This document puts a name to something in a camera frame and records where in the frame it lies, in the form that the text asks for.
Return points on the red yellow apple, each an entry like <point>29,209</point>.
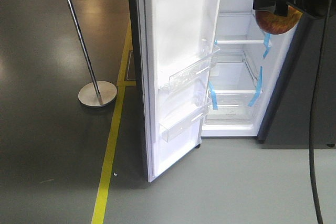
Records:
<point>276,25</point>

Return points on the grey fridge door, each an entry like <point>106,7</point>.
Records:
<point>174,51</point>

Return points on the fridge body white interior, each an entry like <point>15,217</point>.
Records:
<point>292,74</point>

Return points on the clear crisper drawer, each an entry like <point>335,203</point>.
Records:
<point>230,107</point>

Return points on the clear door shelf bin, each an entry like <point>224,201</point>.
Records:
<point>187,68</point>

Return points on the clear lower door bin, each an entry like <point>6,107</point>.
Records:
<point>184,108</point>

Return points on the silver floor lamp stand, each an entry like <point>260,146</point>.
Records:
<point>96,94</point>

